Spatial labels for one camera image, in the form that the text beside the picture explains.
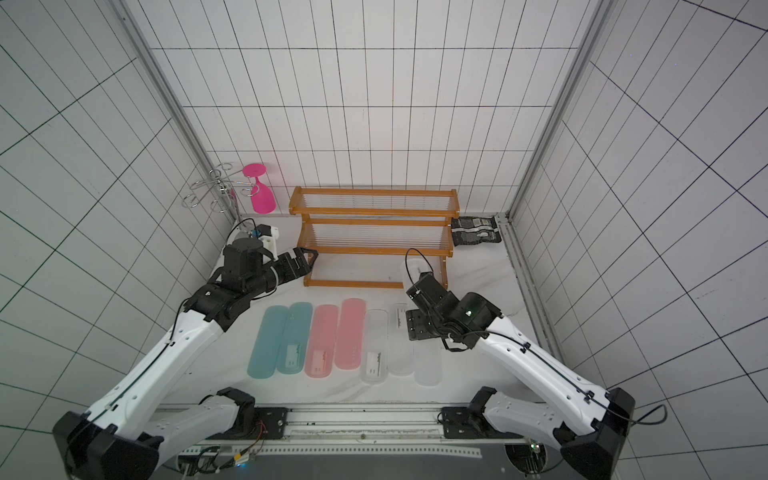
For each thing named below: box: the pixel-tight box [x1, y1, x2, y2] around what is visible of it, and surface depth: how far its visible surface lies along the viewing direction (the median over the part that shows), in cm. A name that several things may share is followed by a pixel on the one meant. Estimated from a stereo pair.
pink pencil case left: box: [304, 304, 339, 378], surface depth 88 cm
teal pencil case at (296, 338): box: [276, 301, 313, 375], surface depth 89 cm
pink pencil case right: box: [334, 298, 367, 370], surface depth 89 cm
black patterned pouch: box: [451, 216, 502, 247], surface depth 116 cm
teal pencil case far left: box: [247, 305, 289, 379], surface depth 87 cm
